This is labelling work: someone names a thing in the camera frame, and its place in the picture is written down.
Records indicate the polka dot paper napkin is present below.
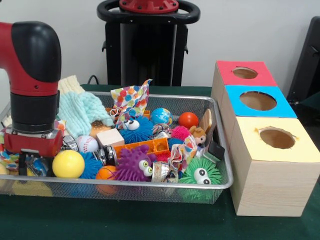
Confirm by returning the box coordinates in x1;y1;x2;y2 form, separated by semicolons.
110;79;153;128

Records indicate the wooden three-hole box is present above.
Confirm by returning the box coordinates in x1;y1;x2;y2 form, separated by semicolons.
211;60;320;217

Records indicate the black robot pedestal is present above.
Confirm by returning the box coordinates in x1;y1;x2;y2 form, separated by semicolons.
96;0;201;87

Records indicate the mint green cloth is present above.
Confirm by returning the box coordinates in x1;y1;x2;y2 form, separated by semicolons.
56;91;116;138

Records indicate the crushed black can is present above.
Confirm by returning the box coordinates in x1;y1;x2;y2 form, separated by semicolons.
94;146;118;166

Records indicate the yellow smiley ball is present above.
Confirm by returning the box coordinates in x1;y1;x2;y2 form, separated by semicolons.
52;149;86;179

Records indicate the globe print ball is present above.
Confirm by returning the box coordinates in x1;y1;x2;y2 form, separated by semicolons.
150;107;174;126

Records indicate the red rubber ball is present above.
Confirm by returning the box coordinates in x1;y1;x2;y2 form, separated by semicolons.
178;111;200;130

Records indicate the green spiky toy with eyes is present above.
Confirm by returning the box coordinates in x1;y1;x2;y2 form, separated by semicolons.
178;157;223;185

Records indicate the wire mesh bin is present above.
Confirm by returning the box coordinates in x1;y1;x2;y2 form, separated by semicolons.
0;91;235;205

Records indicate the cream knitted cloth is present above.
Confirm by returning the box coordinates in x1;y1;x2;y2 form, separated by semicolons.
58;74;86;95

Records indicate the black cable loop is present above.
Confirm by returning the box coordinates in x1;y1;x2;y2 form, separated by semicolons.
86;74;101;86

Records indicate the purple spiky toy with eyes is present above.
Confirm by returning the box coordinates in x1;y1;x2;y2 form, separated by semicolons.
114;144;157;182

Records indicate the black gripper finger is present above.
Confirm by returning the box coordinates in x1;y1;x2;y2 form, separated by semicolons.
18;152;28;176
46;156;55;177

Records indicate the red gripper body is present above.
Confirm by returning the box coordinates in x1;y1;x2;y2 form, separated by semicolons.
3;130;65;158

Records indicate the blue spiky ball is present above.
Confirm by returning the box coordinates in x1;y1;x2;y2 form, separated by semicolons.
119;116;156;145

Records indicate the dark green tablecloth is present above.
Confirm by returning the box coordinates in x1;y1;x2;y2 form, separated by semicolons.
0;84;320;240
296;93;320;120

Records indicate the crushed silver can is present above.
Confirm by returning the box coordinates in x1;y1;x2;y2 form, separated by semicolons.
61;134;80;152

